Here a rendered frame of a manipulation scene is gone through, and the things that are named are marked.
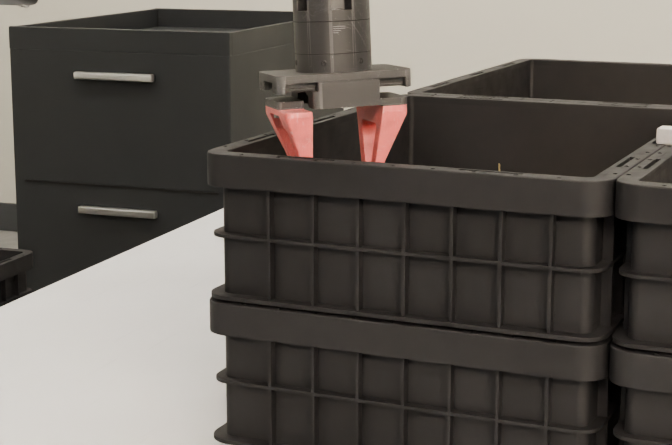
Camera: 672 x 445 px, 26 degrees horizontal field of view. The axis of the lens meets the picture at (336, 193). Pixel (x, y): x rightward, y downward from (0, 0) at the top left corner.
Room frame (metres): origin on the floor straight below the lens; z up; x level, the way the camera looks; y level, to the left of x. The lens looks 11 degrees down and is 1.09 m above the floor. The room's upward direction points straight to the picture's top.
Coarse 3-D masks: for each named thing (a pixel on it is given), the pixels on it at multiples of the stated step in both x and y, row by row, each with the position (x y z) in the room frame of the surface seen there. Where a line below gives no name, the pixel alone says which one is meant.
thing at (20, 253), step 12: (0, 252) 2.19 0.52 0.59; (12, 252) 2.18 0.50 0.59; (24, 252) 2.17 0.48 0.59; (0, 264) 2.09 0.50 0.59; (12, 264) 2.12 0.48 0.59; (24, 264) 2.15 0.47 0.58; (0, 276) 2.09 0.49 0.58; (12, 276) 2.14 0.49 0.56; (24, 276) 2.17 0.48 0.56; (0, 288) 2.11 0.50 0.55; (12, 288) 2.14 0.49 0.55; (24, 288) 2.17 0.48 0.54; (0, 300) 2.11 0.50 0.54; (12, 300) 2.14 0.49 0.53
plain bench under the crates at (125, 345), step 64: (128, 256) 1.69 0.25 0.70; (192, 256) 1.69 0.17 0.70; (0, 320) 1.41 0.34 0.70; (64, 320) 1.41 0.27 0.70; (128, 320) 1.41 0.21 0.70; (192, 320) 1.41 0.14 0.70; (0, 384) 1.21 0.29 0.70; (64, 384) 1.21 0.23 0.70; (128, 384) 1.21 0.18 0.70; (192, 384) 1.21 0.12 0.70
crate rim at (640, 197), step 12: (660, 156) 1.02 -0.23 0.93; (636, 168) 0.97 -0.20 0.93; (648, 168) 0.97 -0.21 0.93; (660, 168) 0.98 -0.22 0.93; (624, 180) 0.92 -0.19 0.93; (636, 180) 0.92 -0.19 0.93; (648, 180) 0.95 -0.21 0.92; (624, 192) 0.91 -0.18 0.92; (636, 192) 0.91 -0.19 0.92; (648, 192) 0.90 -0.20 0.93; (660, 192) 0.90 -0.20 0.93; (624, 204) 0.91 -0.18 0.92; (636, 204) 0.90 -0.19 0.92; (648, 204) 0.90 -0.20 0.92; (660, 204) 0.90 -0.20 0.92; (624, 216) 0.91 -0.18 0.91; (636, 216) 0.90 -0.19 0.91; (648, 216) 0.90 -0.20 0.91; (660, 216) 0.90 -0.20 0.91
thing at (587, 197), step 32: (416, 96) 1.38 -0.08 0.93; (448, 96) 1.37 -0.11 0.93; (320, 128) 1.19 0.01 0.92; (224, 160) 1.02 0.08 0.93; (256, 160) 1.01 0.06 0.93; (288, 160) 1.00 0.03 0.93; (320, 160) 1.00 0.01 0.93; (352, 160) 1.00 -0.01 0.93; (640, 160) 1.00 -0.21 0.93; (288, 192) 1.00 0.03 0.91; (320, 192) 0.99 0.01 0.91; (352, 192) 0.98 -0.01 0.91; (384, 192) 0.97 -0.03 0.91; (416, 192) 0.97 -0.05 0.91; (448, 192) 0.96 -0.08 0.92; (480, 192) 0.95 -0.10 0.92; (512, 192) 0.94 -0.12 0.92; (544, 192) 0.93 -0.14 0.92; (576, 192) 0.92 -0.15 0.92; (608, 192) 0.92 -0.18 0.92
